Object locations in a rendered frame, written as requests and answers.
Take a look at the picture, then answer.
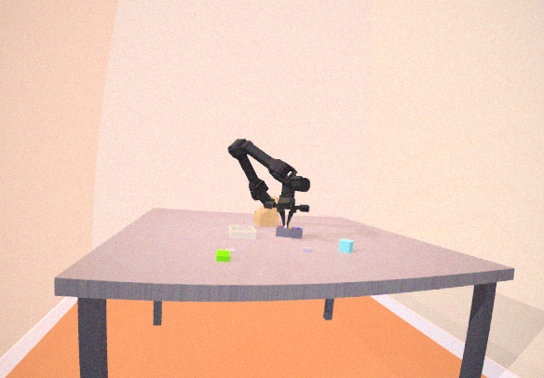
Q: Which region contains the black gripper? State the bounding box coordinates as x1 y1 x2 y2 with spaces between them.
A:
264 190 310 228

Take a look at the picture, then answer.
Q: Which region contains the white shallow tray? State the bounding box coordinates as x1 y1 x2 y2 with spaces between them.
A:
229 224 257 239

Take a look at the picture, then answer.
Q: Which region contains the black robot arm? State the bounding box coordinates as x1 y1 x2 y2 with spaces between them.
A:
227 139 311 209

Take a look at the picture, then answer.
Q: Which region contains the light blue cube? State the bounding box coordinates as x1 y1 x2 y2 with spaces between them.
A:
338 239 354 253

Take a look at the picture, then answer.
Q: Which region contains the small green block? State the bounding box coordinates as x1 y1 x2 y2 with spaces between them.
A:
216 250 230 263

